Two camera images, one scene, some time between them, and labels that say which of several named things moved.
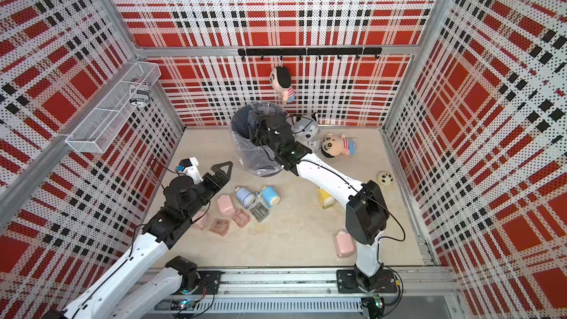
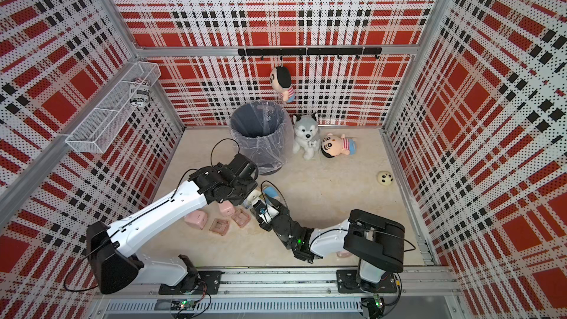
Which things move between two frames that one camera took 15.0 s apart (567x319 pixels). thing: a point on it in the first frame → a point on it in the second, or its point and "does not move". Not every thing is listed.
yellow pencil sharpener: [325, 199] → [254, 196]
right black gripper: [255, 136] → [282, 209]
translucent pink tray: [241, 218] does not move
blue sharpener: [269, 196] does not move
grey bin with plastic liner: [258, 159] does not move
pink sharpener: [226, 204] does not move
